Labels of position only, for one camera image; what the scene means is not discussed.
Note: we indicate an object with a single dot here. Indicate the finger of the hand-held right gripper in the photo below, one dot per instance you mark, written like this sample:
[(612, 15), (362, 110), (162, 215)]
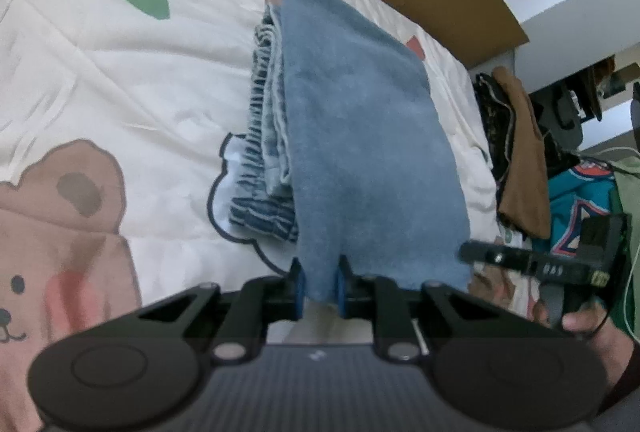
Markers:
[(495, 256)]

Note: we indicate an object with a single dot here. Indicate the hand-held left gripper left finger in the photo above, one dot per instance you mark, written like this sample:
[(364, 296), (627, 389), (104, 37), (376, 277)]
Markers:
[(298, 287)]

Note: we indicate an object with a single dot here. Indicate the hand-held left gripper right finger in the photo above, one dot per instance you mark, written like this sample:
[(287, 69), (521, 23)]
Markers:
[(341, 287)]

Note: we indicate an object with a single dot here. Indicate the light blue denim pants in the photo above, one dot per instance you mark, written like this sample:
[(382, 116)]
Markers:
[(360, 137)]

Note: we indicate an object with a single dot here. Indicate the person's right forearm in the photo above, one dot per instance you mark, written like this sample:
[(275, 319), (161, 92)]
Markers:
[(625, 377)]

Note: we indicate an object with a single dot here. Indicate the person's right hand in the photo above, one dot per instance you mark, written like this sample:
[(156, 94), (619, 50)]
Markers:
[(590, 327)]

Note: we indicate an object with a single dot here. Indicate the teal printed cloth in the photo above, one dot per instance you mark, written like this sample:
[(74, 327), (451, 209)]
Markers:
[(575, 197)]

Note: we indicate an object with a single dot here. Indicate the green cloth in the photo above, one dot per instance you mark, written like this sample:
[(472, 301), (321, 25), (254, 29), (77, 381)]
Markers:
[(627, 192)]

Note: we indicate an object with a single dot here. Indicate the brown folded garment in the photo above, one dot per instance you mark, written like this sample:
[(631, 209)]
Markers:
[(525, 172)]

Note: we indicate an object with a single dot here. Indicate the black patterned garment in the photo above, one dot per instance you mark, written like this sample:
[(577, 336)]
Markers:
[(492, 122)]

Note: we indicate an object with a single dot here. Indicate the cream bear print blanket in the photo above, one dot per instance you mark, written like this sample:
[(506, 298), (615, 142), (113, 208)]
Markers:
[(125, 62)]

